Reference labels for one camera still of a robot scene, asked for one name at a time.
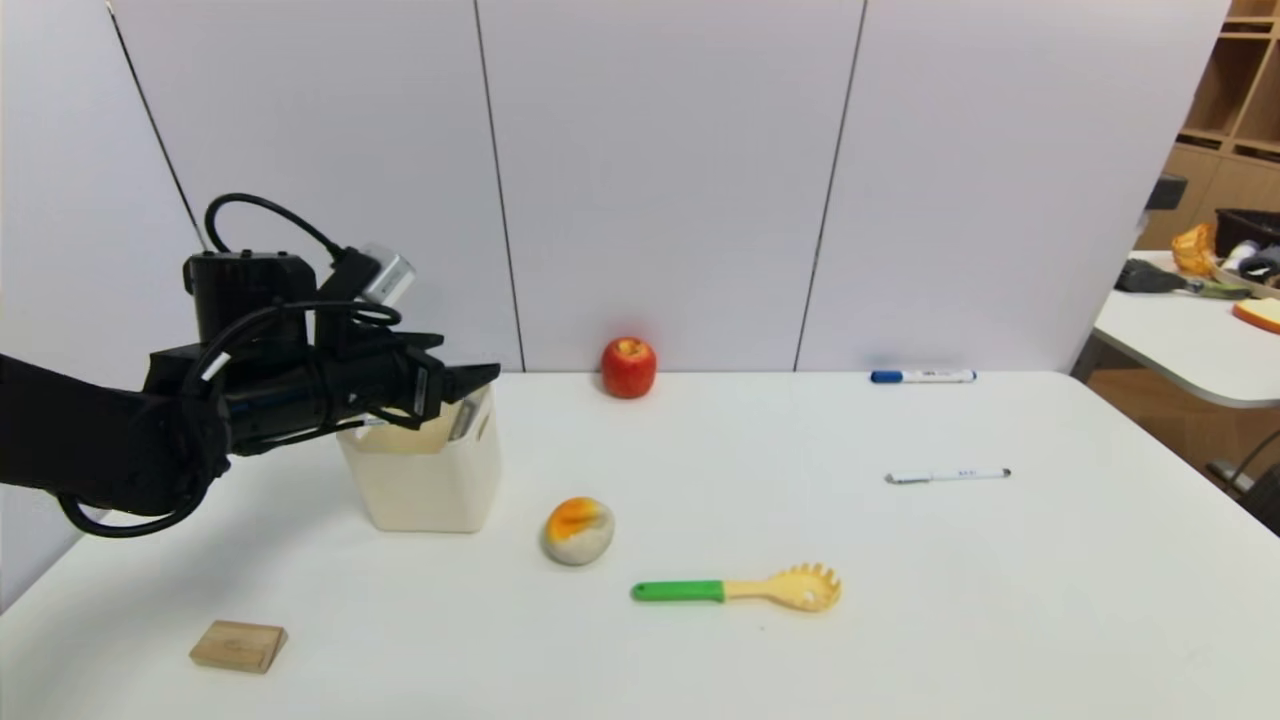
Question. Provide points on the grey pencil case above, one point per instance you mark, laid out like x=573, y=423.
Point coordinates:
x=462, y=420

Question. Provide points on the orange white round bun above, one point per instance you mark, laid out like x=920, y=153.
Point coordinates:
x=577, y=532

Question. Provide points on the dark brush tool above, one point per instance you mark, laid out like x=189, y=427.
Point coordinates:
x=1150, y=278

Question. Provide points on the white pen black tip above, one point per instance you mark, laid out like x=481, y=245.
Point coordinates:
x=946, y=475

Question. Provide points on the small wooden block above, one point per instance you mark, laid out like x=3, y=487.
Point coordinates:
x=238, y=646

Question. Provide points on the wooden shelf unit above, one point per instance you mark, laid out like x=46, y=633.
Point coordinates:
x=1235, y=120

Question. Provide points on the black chair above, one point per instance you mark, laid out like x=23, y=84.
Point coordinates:
x=1262, y=500

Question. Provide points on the orange crumpled bag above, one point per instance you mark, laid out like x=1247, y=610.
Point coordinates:
x=1193, y=250

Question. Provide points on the toy bread slice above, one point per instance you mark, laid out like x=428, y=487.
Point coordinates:
x=1260, y=313

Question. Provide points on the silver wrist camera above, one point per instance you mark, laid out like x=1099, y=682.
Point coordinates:
x=388, y=275

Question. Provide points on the cream plastic box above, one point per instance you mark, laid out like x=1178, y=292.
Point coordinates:
x=430, y=480

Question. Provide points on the black storage bin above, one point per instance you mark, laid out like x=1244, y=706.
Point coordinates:
x=1245, y=228

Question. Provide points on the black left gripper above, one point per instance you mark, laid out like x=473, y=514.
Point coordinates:
x=421, y=389

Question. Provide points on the grey mounted device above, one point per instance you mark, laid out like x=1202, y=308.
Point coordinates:
x=1164, y=190

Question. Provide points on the blue capped white marker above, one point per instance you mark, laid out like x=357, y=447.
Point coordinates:
x=922, y=376

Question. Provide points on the white side table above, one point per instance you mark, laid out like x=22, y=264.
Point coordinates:
x=1180, y=345

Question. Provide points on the red apple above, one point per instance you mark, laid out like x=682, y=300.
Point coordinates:
x=628, y=369

